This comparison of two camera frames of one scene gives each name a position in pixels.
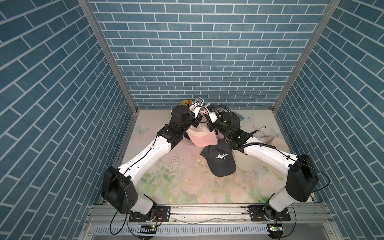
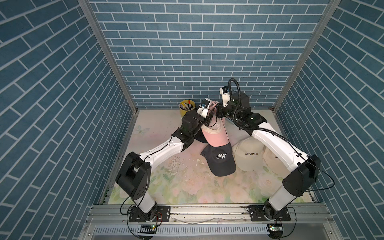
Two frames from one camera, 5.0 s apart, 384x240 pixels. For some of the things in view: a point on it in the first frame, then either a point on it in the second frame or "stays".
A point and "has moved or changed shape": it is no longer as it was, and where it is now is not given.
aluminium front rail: [308, 222] stays
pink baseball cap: [201, 136] has moved or changed shape
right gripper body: [219, 126] → [222, 112]
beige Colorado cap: [247, 162] stays
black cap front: [220, 159] stays
